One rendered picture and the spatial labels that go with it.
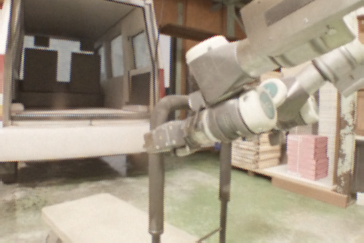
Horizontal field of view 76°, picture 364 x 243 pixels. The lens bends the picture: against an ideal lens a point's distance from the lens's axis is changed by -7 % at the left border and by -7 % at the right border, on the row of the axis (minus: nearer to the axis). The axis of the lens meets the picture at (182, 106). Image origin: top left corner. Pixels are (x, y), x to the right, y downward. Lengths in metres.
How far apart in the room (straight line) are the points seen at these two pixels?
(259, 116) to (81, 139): 1.81
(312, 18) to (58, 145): 1.97
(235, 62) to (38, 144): 1.84
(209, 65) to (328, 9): 0.21
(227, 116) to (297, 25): 0.21
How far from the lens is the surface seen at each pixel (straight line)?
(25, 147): 2.10
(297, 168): 2.54
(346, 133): 2.21
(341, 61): 0.66
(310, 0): 0.30
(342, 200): 2.20
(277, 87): 0.64
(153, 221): 0.68
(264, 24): 0.32
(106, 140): 2.16
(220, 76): 0.43
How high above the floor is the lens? 0.75
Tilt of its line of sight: 1 degrees down
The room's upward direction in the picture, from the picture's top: 1 degrees clockwise
